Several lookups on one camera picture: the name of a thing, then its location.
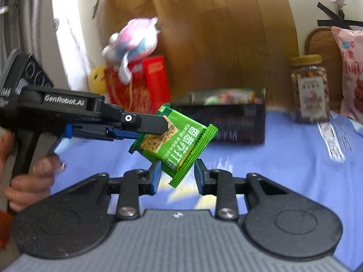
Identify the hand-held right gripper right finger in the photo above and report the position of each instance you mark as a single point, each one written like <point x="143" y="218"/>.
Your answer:
<point x="198" y="175"/>

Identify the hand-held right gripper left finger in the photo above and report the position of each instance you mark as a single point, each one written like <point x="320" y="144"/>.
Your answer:
<point x="156" y="175"/>

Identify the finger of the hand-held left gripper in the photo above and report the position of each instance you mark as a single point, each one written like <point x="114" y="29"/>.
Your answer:
<point x="124" y="134"/>
<point x="147" y="123"/>

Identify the green cracker packet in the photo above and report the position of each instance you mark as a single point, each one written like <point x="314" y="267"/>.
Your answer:
<point x="184" y="147"/>

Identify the black cardboard box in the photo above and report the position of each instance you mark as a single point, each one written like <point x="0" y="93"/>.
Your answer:
<point x="227" y="124"/>

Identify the person's left hand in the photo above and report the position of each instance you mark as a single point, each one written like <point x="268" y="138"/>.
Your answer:
<point x="28" y="192"/>

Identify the red gift bag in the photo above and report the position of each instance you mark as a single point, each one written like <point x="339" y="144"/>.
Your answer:
<point x="119" y="90"/>

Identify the yellow plush toy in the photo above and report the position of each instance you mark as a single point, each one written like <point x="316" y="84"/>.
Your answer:
<point x="97" y="78"/>

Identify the red box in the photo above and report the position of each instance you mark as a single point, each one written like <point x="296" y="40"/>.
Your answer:
<point x="156" y="73"/>

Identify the pink and blue plush toy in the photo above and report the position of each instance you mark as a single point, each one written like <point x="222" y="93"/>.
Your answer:
<point x="136" y="42"/>

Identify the blue printed blanket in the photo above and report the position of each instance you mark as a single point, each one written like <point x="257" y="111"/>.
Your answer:
<point x="283" y="170"/>

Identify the black tape strip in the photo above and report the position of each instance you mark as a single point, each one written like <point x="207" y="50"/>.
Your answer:
<point x="340" y="22"/>
<point x="95" y="8"/>
<point x="330" y="11"/>

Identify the grey curtain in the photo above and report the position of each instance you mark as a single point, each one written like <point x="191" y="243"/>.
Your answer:
<point x="22" y="5"/>

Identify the wooden board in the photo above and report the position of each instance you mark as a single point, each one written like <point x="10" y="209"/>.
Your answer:
<point x="212" y="34"/>

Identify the clear nut jar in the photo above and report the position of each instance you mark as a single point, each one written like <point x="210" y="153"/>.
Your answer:
<point x="309" y="90"/>

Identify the large pink snack bag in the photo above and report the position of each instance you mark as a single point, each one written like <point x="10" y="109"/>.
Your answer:
<point x="351" y="70"/>

